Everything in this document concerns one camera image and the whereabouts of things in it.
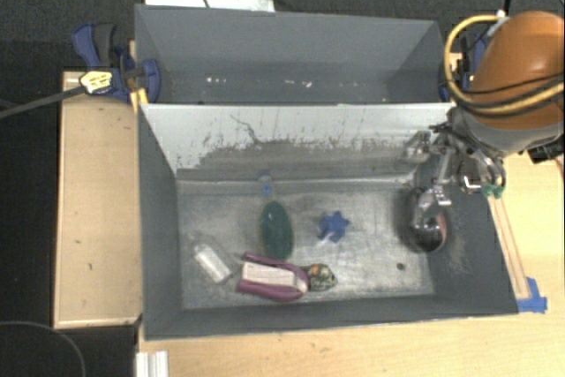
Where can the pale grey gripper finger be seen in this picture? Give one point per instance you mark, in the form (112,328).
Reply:
(423,209)
(442,199)

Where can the black shiny cup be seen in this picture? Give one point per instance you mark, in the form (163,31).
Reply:
(426,239)

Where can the blue star toy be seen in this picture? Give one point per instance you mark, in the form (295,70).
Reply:
(333,227)

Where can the dark mottled ball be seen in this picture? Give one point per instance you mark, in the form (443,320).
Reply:
(322,277)

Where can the green bottle with blue cap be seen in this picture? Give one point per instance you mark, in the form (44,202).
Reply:
(276,230)

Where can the grey metal bin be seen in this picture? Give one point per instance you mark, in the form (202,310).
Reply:
(282,145)

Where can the purple and white packet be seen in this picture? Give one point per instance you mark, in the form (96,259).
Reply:
(271,276)

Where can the clear plastic bottle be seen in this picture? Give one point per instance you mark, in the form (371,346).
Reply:
(212,264)

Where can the pale wood board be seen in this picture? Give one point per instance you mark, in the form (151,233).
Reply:
(99,198)

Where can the black cylinder on white bracket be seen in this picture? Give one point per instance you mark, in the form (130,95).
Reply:
(470,185)

